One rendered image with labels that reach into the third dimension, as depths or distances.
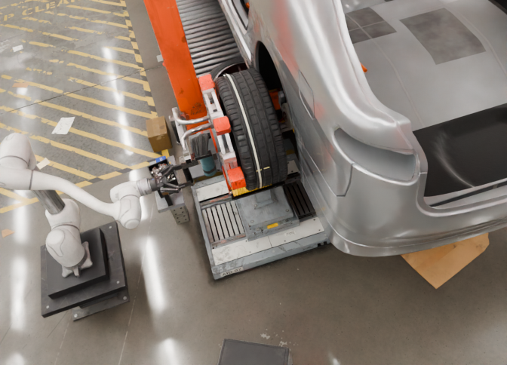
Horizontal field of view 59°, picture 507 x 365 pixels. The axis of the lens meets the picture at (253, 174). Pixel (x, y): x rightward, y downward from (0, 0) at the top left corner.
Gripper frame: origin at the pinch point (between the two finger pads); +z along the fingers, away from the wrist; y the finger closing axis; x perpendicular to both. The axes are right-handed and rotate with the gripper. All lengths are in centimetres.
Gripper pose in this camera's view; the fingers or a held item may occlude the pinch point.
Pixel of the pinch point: (186, 174)
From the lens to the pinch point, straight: 246.2
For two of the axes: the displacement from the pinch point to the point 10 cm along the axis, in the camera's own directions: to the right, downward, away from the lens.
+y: 2.7, 7.1, -6.5
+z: 9.5, -2.9, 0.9
